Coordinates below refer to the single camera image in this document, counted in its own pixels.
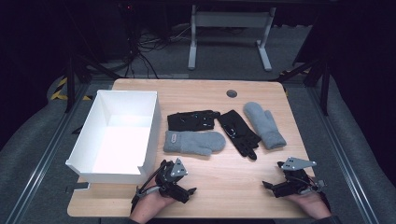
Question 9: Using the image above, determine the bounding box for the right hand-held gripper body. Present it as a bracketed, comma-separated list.
[277, 157, 327, 197]

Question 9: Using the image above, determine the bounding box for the black device with red light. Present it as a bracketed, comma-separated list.
[117, 0, 138, 14]

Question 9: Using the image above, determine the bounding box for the right hand-held gripper cable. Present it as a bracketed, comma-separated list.
[298, 178, 332, 213]

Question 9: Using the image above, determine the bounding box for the aluminium rail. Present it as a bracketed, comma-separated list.
[5, 83, 92, 224]
[306, 86, 380, 224]

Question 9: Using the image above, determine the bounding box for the left hand-held gripper cable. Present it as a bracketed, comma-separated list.
[131, 161, 166, 213]

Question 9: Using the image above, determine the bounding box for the black glove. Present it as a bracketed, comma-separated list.
[217, 109, 262, 161]
[166, 109, 221, 134]

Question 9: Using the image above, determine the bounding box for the person's left hand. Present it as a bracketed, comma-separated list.
[129, 186, 177, 224]

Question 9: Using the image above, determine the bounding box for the grey fleece mitten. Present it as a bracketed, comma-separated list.
[163, 130, 227, 157]
[243, 101, 288, 150]

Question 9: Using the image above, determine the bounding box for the hand-held gripper cable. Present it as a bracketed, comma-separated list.
[131, 161, 166, 213]
[298, 178, 332, 213]

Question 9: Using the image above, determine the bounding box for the black metal stand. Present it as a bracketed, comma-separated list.
[64, 54, 123, 114]
[274, 58, 332, 117]

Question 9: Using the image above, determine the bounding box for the yellow black hazard tape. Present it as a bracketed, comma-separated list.
[50, 77, 93, 102]

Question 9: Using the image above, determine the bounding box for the tangle of black floor cables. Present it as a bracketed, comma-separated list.
[123, 23, 194, 79]

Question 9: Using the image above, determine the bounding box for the person's right hand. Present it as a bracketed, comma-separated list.
[284, 189, 332, 220]

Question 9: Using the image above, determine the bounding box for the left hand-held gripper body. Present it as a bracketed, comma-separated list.
[154, 158, 190, 201]

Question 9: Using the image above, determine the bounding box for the white desk frame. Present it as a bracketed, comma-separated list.
[187, 4, 277, 72]

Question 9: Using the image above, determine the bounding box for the white box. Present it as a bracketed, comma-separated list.
[64, 89, 163, 185]

